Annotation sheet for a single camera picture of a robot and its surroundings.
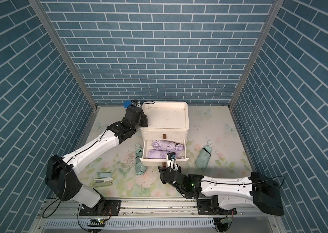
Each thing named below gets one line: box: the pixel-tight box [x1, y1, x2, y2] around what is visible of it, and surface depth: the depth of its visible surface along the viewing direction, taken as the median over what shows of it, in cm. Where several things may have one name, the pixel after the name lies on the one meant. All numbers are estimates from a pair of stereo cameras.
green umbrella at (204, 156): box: [194, 140, 213, 170], surface depth 93 cm
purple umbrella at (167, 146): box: [151, 139, 185, 155], surface depth 85 cm
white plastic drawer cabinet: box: [139, 101, 190, 143], surface depth 82 cm
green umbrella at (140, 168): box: [134, 143, 147, 176], surface depth 85 cm
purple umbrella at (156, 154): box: [147, 149, 168, 160], surface depth 82 cm
